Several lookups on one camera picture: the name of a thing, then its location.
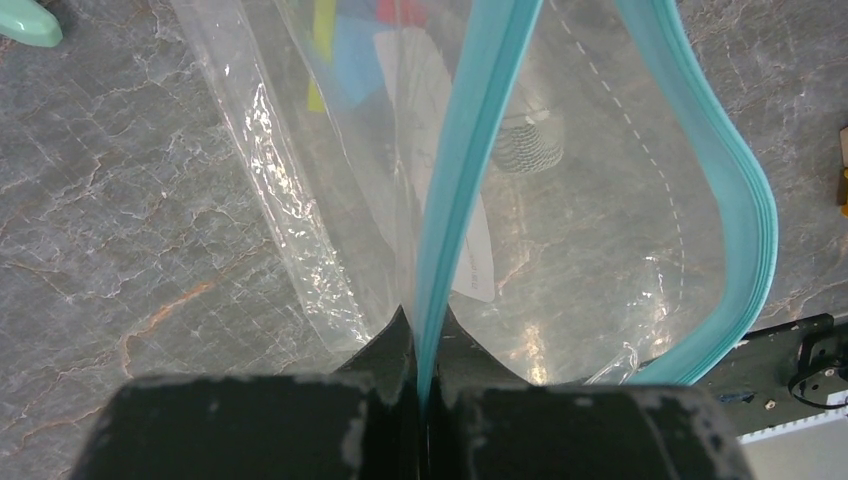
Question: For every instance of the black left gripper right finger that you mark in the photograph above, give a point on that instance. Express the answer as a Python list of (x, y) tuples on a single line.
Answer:
[(486, 422)]

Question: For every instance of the mint green toy microphone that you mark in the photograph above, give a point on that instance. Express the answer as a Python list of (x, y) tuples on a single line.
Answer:
[(29, 23)]

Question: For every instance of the orange toy brick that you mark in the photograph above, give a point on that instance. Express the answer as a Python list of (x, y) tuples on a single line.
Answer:
[(842, 193)]

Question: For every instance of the grey toy microphone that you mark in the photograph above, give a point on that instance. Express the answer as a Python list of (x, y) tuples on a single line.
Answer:
[(530, 137)]

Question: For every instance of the small wooden cube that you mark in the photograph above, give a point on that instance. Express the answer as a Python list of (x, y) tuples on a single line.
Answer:
[(843, 141)]

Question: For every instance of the multicolour toy brick block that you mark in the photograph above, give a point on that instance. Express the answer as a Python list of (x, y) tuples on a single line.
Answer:
[(342, 33)]

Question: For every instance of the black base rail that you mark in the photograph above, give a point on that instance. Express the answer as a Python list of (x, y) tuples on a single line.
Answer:
[(782, 378)]

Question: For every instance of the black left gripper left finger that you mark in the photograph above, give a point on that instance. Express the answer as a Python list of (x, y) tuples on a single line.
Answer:
[(357, 422)]

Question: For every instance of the clear zip top bag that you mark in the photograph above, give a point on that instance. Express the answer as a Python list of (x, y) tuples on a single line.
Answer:
[(643, 256)]

